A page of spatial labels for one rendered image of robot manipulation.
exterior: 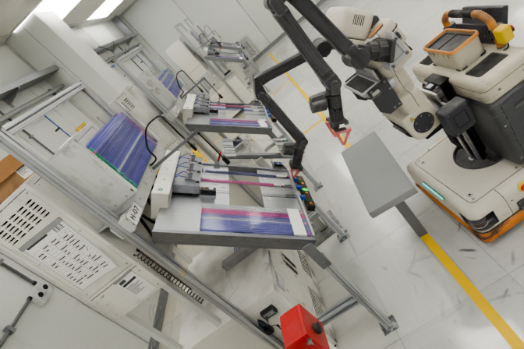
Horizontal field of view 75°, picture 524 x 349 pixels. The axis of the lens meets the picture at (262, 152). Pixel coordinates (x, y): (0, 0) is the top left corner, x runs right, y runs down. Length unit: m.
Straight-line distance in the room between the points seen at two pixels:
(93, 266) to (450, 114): 1.69
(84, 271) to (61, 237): 0.19
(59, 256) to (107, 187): 0.35
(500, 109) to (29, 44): 4.77
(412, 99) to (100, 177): 1.41
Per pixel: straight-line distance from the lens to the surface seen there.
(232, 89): 6.38
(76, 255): 1.67
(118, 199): 1.60
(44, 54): 5.08
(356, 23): 1.54
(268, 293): 1.77
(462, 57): 1.80
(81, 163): 1.56
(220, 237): 1.52
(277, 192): 1.91
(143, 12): 9.49
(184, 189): 1.77
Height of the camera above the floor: 1.72
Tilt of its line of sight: 22 degrees down
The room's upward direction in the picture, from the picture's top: 43 degrees counter-clockwise
